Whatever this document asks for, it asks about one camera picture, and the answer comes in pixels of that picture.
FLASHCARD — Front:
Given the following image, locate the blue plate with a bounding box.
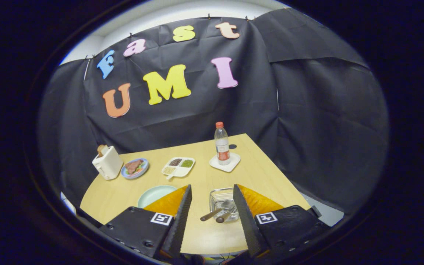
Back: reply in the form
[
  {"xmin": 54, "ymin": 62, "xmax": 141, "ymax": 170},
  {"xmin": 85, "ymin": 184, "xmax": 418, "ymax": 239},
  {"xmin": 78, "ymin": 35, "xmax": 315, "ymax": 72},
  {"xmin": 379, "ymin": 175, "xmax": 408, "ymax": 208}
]
[{"xmin": 120, "ymin": 158, "xmax": 149, "ymax": 180}]

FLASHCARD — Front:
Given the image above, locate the black backdrop cloth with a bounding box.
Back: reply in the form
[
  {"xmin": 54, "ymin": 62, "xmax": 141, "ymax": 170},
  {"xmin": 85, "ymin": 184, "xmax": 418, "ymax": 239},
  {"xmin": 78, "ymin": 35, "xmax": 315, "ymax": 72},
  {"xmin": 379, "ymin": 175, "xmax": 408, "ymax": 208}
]
[{"xmin": 37, "ymin": 7, "xmax": 389, "ymax": 218}]

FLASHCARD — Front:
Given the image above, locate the white toaster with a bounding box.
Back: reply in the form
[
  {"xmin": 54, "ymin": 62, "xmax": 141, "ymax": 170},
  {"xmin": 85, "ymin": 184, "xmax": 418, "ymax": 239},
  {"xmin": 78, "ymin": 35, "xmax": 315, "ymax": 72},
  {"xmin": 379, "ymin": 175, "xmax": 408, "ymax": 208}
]
[{"xmin": 92, "ymin": 145, "xmax": 124, "ymax": 180}]

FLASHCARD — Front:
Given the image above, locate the steak with vegetables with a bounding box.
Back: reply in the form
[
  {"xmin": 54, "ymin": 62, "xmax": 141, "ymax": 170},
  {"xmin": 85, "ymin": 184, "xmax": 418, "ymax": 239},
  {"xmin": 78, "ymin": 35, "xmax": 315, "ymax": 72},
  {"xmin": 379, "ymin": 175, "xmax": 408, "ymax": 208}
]
[{"xmin": 125, "ymin": 159, "xmax": 144, "ymax": 174}]

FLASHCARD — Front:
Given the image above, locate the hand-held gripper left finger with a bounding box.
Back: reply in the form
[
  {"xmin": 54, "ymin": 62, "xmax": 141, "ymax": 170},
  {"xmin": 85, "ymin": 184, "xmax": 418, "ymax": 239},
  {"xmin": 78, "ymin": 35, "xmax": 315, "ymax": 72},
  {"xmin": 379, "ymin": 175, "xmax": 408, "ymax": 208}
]
[{"xmin": 99, "ymin": 184, "xmax": 193, "ymax": 260}]

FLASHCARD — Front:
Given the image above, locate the metal wire basket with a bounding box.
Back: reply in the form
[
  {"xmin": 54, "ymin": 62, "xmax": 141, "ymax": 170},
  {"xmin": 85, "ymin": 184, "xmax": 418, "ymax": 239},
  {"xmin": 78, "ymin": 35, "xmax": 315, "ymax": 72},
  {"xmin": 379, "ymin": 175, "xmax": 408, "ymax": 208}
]
[{"xmin": 209, "ymin": 188, "xmax": 239, "ymax": 223}]

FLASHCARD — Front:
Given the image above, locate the white divided tray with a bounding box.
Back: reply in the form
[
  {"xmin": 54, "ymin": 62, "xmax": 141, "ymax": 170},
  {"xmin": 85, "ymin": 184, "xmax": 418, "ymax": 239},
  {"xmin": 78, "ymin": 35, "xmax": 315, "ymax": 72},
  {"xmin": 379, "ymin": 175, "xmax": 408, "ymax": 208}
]
[{"xmin": 161, "ymin": 157, "xmax": 196, "ymax": 180}]

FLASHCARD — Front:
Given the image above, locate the clear water bottle red cap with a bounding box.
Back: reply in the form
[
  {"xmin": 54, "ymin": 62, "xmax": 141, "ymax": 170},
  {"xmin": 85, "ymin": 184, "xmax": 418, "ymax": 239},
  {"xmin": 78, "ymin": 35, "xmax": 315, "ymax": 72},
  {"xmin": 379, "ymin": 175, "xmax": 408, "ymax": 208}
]
[{"xmin": 214, "ymin": 121, "xmax": 231, "ymax": 166}]

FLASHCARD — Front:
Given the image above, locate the pale green plate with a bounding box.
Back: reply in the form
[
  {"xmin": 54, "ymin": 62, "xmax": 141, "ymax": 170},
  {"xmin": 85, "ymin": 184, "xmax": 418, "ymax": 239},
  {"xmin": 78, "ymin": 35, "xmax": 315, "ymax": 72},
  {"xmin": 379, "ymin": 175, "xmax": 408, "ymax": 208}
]
[{"xmin": 137, "ymin": 185, "xmax": 179, "ymax": 209}]

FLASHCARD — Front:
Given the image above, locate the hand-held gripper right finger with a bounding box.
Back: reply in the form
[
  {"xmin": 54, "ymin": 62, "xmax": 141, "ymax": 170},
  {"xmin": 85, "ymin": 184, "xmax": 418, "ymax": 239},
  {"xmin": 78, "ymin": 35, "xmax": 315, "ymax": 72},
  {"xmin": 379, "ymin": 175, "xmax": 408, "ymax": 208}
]
[{"xmin": 233, "ymin": 184, "xmax": 330, "ymax": 260}]

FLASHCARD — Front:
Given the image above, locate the spoon with wooden handle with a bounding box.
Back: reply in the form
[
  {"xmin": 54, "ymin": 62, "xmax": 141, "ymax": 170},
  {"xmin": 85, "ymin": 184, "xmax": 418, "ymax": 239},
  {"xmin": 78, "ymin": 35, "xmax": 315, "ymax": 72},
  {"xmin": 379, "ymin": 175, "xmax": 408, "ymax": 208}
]
[{"xmin": 216, "ymin": 211, "xmax": 236, "ymax": 223}]

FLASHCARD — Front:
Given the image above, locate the fork with wooden handle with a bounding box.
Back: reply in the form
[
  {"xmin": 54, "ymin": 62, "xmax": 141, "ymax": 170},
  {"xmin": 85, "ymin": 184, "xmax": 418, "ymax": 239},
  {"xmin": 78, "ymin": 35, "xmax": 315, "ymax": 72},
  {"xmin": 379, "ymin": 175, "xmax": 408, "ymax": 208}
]
[{"xmin": 200, "ymin": 200, "xmax": 234, "ymax": 222}]

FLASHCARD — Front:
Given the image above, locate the white square coaster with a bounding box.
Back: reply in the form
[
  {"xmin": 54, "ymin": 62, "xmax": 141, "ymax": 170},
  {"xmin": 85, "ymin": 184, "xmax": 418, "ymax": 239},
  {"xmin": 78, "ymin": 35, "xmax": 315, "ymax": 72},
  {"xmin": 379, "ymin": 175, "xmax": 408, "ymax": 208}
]
[{"xmin": 209, "ymin": 152, "xmax": 241, "ymax": 173}]

